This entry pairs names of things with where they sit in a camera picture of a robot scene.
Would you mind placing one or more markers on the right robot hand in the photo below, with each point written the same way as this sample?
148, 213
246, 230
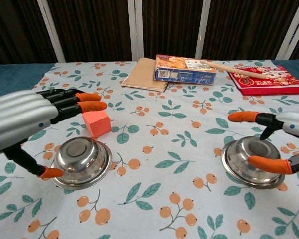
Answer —
296, 124

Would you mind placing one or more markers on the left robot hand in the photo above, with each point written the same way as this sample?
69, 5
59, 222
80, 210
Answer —
15, 117

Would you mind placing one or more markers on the steel bowl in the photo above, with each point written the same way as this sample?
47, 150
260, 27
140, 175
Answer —
254, 152
79, 159

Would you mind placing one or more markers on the floral fruit print tablecloth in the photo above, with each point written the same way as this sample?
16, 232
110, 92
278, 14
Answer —
164, 161

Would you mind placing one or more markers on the red book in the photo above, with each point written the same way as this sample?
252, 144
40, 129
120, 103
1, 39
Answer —
269, 83

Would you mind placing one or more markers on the orange cube block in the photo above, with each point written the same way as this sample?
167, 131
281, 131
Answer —
97, 124

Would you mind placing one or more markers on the wooden stick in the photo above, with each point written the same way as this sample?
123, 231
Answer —
229, 69

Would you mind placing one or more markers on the blue orange food box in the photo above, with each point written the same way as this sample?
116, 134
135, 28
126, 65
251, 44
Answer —
184, 74

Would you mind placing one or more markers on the brown spiral notebook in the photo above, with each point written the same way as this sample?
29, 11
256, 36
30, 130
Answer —
142, 74

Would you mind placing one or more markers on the white screen frame post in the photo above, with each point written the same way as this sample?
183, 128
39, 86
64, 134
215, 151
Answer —
134, 30
290, 30
51, 32
203, 30

